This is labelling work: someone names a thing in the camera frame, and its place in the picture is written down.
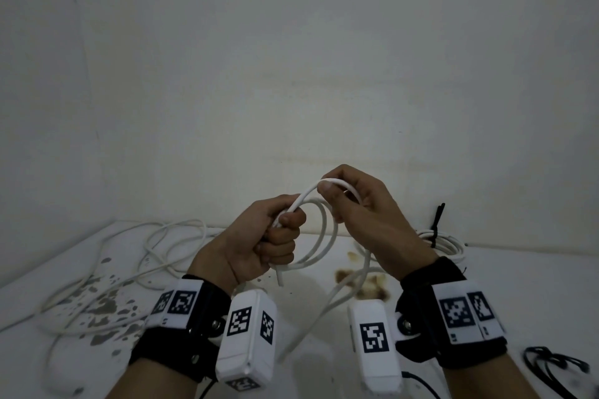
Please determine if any thin black camera cable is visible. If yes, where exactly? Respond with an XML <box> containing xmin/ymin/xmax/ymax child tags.
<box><xmin>402</xmin><ymin>371</ymin><xmax>443</xmax><ymax>399</ymax></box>

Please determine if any black left wrist strap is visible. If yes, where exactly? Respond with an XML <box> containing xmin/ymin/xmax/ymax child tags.
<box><xmin>128</xmin><ymin>274</ymin><xmax>233</xmax><ymax>384</ymax></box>

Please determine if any person's left forearm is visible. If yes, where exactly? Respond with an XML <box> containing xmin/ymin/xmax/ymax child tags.
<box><xmin>105</xmin><ymin>356</ymin><xmax>207</xmax><ymax>399</ymax></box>

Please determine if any black right wrist strap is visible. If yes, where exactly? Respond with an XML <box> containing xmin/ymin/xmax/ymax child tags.
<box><xmin>394</xmin><ymin>256</ymin><xmax>509</xmax><ymax>370</ymax></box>

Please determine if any person's right hand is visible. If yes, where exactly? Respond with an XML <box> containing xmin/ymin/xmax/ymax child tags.
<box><xmin>317</xmin><ymin>165</ymin><xmax>441</xmax><ymax>281</ymax></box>

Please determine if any tangled black cable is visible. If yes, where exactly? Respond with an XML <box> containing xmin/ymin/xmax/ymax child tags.
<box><xmin>523</xmin><ymin>346</ymin><xmax>591</xmax><ymax>399</ymax></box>

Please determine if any loose white cable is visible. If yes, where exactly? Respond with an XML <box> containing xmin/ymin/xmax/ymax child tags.
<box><xmin>37</xmin><ymin>219</ymin><xmax>222</xmax><ymax>337</ymax></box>

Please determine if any person's left hand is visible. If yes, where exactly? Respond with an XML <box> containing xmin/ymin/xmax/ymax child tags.
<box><xmin>187</xmin><ymin>194</ymin><xmax>308</xmax><ymax>295</ymax></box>

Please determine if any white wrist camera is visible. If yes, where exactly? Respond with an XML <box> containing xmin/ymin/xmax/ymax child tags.
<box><xmin>347</xmin><ymin>299</ymin><xmax>404</xmax><ymax>397</ymax></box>
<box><xmin>215</xmin><ymin>289</ymin><xmax>278</xmax><ymax>393</ymax></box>

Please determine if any black cable tie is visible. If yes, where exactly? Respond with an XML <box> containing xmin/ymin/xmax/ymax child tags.
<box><xmin>430</xmin><ymin>202</ymin><xmax>446</xmax><ymax>248</ymax></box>

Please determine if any black wrist strap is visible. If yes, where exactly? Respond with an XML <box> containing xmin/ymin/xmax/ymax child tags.
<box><xmin>394</xmin><ymin>256</ymin><xmax>509</xmax><ymax>370</ymax></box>
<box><xmin>128</xmin><ymin>274</ymin><xmax>233</xmax><ymax>384</ymax></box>

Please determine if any coiled white cable bundle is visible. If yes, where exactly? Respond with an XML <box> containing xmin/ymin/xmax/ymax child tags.
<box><xmin>414</xmin><ymin>228</ymin><xmax>469</xmax><ymax>274</ymax></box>

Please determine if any person's right forearm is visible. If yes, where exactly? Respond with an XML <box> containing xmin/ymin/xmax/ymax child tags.
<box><xmin>439</xmin><ymin>350</ymin><xmax>543</xmax><ymax>399</ymax></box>

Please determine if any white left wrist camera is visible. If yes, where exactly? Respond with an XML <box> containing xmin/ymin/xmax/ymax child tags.
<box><xmin>215</xmin><ymin>289</ymin><xmax>278</xmax><ymax>393</ymax></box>

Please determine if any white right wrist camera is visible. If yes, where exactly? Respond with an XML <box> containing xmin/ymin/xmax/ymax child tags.
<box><xmin>347</xmin><ymin>299</ymin><xmax>404</xmax><ymax>397</ymax></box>

